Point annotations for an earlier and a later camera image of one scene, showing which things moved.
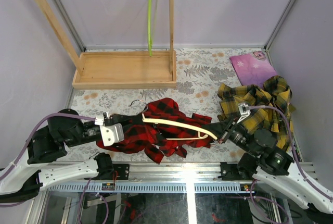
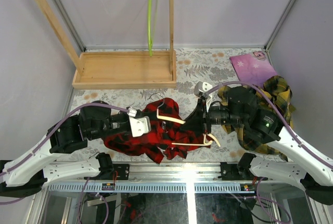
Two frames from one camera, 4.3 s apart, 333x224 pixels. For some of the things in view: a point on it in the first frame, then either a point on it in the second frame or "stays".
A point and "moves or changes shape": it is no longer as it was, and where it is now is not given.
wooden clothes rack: x=115 y=70 stays
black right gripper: x=219 y=128 to x=197 y=120
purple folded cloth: x=253 y=69 stays
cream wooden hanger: x=201 y=133 to x=206 y=142
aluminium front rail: x=195 y=173 stays
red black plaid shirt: x=156 y=139 moves or changes shape
